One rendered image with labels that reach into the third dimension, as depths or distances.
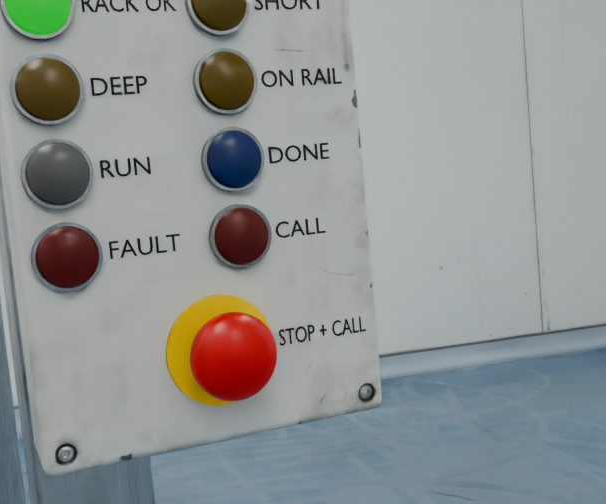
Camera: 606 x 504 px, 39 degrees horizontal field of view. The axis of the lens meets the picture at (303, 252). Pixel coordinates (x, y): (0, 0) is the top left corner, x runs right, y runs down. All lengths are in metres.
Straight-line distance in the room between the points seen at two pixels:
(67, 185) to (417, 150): 3.67
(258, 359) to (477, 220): 3.76
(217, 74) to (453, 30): 3.75
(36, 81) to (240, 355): 0.14
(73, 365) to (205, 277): 0.07
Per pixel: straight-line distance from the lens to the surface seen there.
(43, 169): 0.38
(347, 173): 0.43
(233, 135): 0.40
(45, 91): 0.39
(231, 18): 0.41
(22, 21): 0.39
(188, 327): 0.40
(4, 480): 1.62
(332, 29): 0.44
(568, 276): 4.37
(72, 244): 0.38
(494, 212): 4.17
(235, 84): 0.41
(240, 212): 0.40
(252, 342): 0.39
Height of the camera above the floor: 0.98
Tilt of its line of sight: 5 degrees down
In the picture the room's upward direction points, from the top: 5 degrees counter-clockwise
